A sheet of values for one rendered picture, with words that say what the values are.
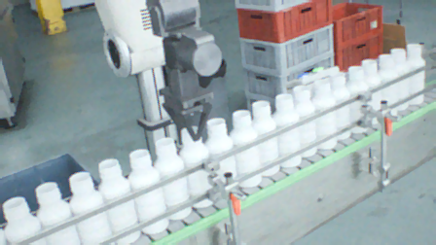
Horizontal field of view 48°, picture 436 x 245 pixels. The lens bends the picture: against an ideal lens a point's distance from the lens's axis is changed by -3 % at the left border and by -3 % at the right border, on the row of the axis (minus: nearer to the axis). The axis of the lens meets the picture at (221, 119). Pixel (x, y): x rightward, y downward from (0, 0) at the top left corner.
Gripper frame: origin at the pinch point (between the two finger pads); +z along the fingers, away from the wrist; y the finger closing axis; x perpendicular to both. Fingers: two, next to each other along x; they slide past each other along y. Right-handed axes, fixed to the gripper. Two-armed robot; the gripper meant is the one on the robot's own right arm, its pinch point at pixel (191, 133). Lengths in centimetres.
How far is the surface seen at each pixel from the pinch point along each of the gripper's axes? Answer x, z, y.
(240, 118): 10.7, -0.5, 2.3
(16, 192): -28, 28, -59
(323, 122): 33.4, 8.2, 3.2
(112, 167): -17.8, -0.4, 1.9
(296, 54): 185, 62, -172
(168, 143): -4.7, 0.6, -0.8
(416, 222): 143, 116, -42
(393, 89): 59, 7, 4
